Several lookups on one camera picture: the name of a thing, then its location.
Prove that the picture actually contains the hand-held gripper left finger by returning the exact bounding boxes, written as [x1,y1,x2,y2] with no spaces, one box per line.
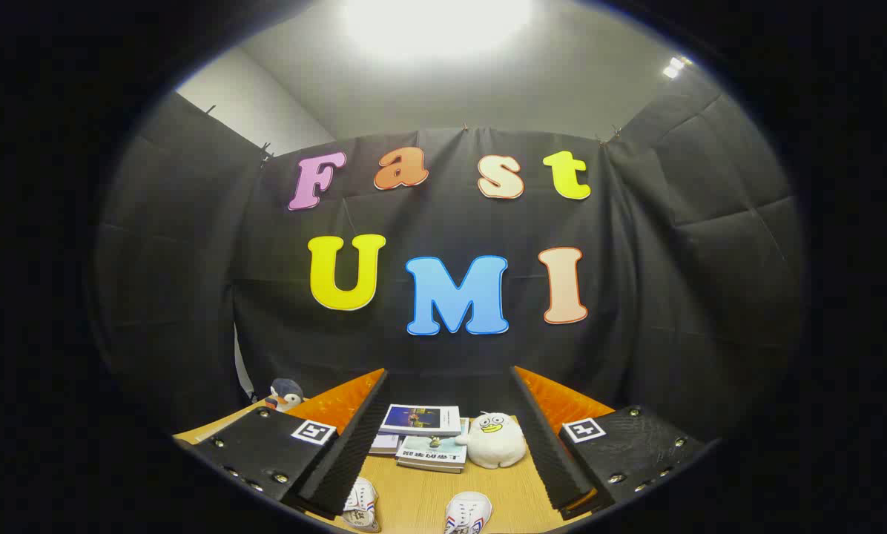
[190,367,391,518]

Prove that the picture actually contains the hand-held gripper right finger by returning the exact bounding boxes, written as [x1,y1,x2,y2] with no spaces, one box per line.
[509,365,705,520]

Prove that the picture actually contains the white canvas shoe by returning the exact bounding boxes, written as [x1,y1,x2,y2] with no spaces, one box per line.
[340,477,381,533]
[443,491,493,534]

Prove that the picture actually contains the white duck plush toy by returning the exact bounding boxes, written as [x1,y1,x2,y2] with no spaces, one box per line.
[455,412,527,469]

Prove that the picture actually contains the book with night city cover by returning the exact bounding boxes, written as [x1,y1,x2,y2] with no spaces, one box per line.
[379,403,462,438]

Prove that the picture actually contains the book with pale sky cover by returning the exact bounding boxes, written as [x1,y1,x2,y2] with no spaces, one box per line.
[395,419,470,474]

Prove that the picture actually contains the grey penguin plush toy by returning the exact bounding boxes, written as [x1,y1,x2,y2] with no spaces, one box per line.
[264,378,307,414]

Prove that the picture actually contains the bright ceiling light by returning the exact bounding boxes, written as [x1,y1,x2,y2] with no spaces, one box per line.
[340,0,537,64]

